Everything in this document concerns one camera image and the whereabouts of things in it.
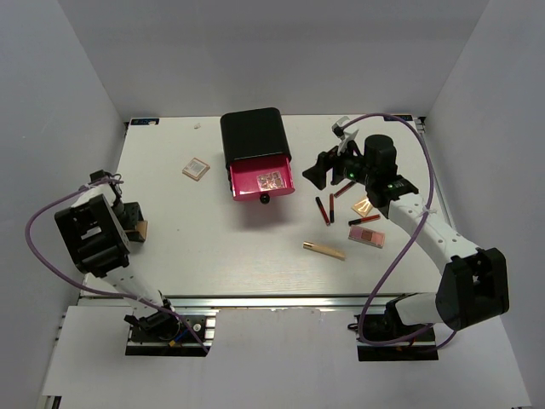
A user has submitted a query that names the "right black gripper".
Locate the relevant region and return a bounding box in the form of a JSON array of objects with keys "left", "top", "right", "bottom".
[{"left": 302, "top": 135, "right": 375, "bottom": 190}]

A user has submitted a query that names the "gold cream tube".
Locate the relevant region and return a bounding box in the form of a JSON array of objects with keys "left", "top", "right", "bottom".
[{"left": 351, "top": 197, "right": 374, "bottom": 217}]

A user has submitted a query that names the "clear eyeshadow palette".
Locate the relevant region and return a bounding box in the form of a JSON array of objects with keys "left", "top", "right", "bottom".
[{"left": 256, "top": 170, "right": 285, "bottom": 192}]

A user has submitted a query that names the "dark red lip gloss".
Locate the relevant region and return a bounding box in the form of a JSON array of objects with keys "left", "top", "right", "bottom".
[
  {"left": 315, "top": 196, "right": 330, "bottom": 226},
  {"left": 329, "top": 193, "right": 335, "bottom": 224},
  {"left": 348, "top": 214, "right": 381, "bottom": 226},
  {"left": 333, "top": 181, "right": 353, "bottom": 198}
]

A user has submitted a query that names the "black pink drawer organizer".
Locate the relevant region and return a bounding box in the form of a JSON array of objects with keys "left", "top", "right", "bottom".
[{"left": 220, "top": 107, "right": 295, "bottom": 205}]

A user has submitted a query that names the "square gold compact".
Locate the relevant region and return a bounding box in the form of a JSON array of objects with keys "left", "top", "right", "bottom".
[{"left": 182, "top": 158, "right": 210, "bottom": 181}]

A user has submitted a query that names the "beige concealer tube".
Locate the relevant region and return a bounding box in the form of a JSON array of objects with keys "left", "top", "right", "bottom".
[{"left": 302, "top": 241, "right": 346, "bottom": 261}]

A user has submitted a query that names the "pink blush palette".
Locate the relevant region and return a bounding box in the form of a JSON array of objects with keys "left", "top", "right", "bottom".
[{"left": 348, "top": 225, "right": 385, "bottom": 248}]

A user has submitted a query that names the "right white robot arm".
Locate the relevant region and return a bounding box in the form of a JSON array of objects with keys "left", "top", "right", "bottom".
[{"left": 302, "top": 135, "right": 509, "bottom": 340}]

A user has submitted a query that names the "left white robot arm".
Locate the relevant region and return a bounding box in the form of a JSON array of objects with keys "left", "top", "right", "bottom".
[{"left": 54, "top": 185, "right": 181, "bottom": 341}]

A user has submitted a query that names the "blue label sticker right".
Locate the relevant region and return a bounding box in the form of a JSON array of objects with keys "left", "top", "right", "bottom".
[{"left": 383, "top": 114, "right": 414, "bottom": 122}]

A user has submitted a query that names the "blue label sticker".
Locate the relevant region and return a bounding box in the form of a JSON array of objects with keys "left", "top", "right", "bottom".
[
  {"left": 383, "top": 114, "right": 414, "bottom": 122},
  {"left": 129, "top": 118, "right": 159, "bottom": 126}
]

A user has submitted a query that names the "blue label sticker left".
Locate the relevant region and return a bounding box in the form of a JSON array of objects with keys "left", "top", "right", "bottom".
[{"left": 129, "top": 118, "right": 159, "bottom": 126}]

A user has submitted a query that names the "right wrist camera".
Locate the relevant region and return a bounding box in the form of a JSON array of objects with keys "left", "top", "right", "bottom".
[{"left": 331, "top": 116, "right": 359, "bottom": 154}]

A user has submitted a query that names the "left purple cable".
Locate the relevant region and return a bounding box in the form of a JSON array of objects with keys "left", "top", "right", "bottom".
[{"left": 24, "top": 174, "right": 209, "bottom": 354}]

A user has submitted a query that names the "purple cable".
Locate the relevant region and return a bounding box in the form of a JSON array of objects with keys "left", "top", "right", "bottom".
[
  {"left": 342, "top": 112, "right": 459, "bottom": 350},
  {"left": 24, "top": 174, "right": 209, "bottom": 354}
]

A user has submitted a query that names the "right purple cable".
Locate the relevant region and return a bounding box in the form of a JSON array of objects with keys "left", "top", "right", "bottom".
[{"left": 342, "top": 112, "right": 459, "bottom": 350}]

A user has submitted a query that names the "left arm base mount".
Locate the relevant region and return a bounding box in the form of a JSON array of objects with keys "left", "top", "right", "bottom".
[{"left": 124, "top": 312, "right": 211, "bottom": 357}]

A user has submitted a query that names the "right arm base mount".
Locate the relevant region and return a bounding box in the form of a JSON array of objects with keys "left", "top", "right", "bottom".
[{"left": 347, "top": 306, "right": 439, "bottom": 362}]

